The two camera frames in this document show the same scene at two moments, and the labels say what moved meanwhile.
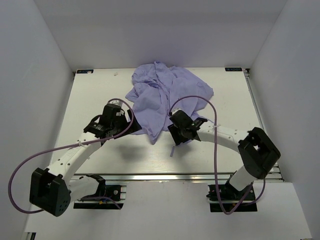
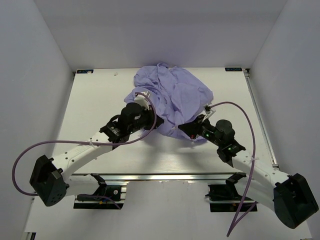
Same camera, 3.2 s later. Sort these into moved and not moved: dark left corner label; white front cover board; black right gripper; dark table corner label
Moved: black right gripper
Not moved: white front cover board; dark left corner label; dark table corner label
